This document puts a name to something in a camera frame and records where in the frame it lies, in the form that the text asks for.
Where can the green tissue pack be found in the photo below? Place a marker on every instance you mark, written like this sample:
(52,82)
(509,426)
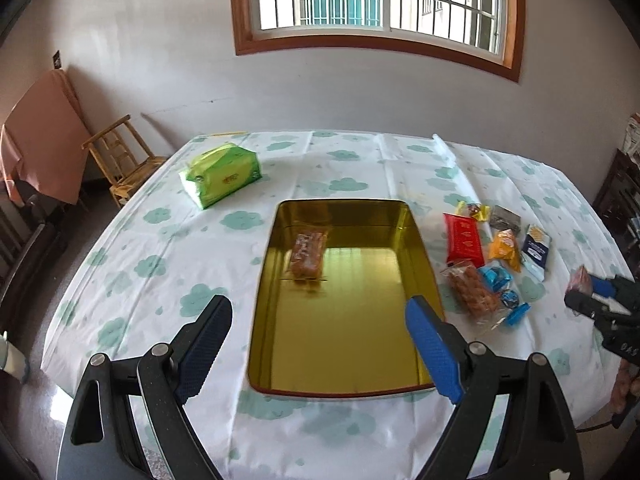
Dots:
(218,173)

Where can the navy blue cracker packet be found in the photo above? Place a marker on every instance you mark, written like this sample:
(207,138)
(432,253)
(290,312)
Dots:
(535,251)

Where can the red snack packet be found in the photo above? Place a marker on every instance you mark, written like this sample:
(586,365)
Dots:
(463,240)

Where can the clear bag of nuts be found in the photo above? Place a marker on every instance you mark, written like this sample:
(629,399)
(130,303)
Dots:
(479,303)

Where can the orange snack packet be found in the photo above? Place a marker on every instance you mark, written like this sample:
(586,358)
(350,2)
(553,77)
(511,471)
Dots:
(504,247)

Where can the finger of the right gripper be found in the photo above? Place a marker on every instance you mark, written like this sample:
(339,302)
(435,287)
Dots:
(584,304)
(602,287)

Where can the dark wooden shelf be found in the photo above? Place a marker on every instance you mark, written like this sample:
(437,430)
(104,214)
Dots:
(617,205)

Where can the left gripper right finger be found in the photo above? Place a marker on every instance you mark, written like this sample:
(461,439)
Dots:
(537,440)

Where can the wooden chair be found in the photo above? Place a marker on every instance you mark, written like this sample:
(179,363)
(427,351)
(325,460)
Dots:
(124,159)

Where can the person's right hand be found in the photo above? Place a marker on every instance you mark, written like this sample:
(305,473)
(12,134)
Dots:
(624,384)

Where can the wooden framed barred window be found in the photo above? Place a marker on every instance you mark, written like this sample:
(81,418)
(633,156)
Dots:
(484,34)

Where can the gold metal tin tray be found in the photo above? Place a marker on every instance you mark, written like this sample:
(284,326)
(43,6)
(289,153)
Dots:
(343,335)

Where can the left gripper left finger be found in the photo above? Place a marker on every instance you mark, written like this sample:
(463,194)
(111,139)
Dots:
(101,439)

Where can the yellow candy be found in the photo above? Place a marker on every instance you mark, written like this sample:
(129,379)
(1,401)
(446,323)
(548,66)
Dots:
(478,212)

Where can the grey foil snack packet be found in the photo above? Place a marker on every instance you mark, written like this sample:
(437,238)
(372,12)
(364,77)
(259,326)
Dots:
(502,219)

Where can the brown peanut snack packet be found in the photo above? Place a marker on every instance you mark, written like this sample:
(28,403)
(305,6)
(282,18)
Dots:
(306,261)

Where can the stacked papers on shelf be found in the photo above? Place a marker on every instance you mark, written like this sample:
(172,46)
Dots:
(632,135)

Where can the black wall switch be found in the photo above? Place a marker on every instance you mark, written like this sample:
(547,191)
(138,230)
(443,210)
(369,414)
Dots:
(56,58)

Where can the small blue candy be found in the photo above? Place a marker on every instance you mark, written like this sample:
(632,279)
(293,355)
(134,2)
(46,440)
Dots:
(517,308)

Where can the pink cloth covered furniture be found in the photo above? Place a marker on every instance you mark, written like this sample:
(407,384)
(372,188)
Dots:
(42,139)

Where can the pink snack packet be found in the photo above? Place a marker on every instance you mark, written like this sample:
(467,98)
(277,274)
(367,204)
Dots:
(581,281)

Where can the dark wooden bench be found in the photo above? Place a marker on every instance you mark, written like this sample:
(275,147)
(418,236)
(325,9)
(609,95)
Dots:
(29,235)

